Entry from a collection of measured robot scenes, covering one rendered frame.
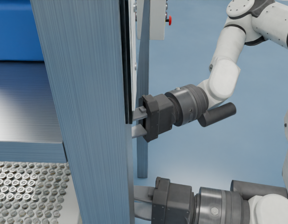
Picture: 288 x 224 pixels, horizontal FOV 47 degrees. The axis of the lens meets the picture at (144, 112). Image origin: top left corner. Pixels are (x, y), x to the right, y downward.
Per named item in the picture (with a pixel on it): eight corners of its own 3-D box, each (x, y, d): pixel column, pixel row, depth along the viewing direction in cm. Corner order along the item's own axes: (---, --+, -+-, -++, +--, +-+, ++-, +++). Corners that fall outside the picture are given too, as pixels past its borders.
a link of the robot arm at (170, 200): (150, 209, 51) (228, 222, 50) (158, 162, 58) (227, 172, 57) (148, 248, 59) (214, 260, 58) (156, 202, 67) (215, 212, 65)
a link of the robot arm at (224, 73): (207, 89, 76) (222, 46, 82) (192, 103, 84) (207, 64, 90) (231, 102, 77) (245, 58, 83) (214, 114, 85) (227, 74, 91)
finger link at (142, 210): (118, 213, 60) (152, 219, 59) (122, 198, 62) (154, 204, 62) (119, 218, 61) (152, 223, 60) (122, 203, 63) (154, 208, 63)
